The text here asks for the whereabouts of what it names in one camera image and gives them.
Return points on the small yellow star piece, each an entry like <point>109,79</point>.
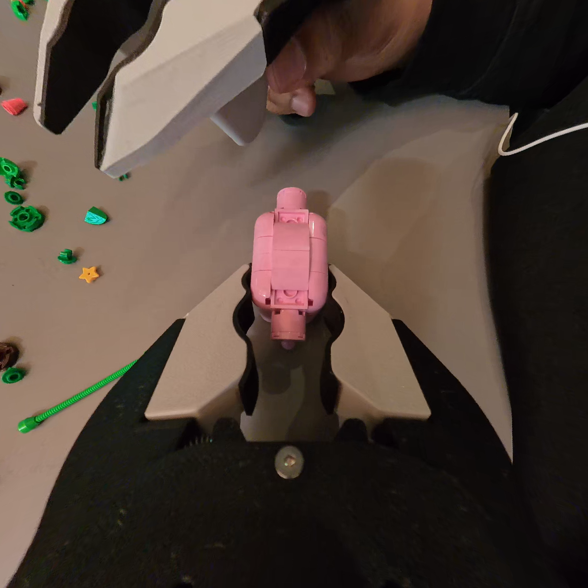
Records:
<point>89,274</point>

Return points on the green quarter dome piece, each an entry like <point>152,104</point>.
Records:
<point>96,216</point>

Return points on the green leaf piece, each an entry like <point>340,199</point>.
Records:
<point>9,167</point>

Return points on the brown round plate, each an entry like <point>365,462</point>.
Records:
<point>7,356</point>

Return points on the green toy rod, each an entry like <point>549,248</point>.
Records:
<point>78,396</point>

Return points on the small red cone piece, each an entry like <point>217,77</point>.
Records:
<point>13,106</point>

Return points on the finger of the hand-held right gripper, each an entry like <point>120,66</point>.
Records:
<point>183,82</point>
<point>46,55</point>

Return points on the pink toy brick body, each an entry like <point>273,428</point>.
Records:
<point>289,257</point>

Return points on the person's black jacket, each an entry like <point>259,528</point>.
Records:
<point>537,321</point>

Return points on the pile of green leaf pieces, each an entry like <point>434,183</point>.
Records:
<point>20,9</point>

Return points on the person's right hand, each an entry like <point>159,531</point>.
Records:
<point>358,41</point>

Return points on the person's right forearm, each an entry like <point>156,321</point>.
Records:
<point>482,46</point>

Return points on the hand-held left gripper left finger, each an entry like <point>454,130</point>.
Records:
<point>202,367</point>

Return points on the green round plate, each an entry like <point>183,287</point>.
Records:
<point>26,218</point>

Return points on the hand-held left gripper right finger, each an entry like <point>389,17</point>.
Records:
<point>381,367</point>

